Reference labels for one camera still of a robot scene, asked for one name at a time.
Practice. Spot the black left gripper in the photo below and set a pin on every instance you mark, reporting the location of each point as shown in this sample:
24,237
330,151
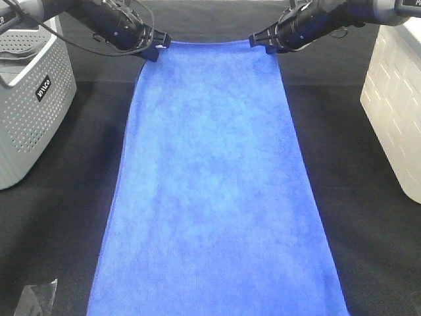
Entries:
121,27

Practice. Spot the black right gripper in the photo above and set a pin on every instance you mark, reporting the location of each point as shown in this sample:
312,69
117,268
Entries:
301,25

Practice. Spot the blue microfibre towel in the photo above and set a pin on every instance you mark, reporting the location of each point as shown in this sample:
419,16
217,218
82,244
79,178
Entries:
213,212

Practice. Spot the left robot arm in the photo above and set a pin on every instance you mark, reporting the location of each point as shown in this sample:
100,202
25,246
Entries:
35,13

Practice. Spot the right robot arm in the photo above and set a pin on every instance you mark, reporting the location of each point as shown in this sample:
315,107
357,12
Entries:
389,13

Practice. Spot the grey perforated laundry basket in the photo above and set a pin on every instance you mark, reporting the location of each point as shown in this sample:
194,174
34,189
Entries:
34,100

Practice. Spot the white plastic basket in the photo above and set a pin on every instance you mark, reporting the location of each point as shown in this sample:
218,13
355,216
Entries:
391,99

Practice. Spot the grey folded cloth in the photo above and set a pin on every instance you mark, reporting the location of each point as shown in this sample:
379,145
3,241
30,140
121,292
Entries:
18,58

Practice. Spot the black table cloth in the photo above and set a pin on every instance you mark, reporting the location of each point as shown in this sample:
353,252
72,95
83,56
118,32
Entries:
53,221

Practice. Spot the clear tape strip left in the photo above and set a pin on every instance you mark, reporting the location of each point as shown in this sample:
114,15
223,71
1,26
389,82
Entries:
37,299

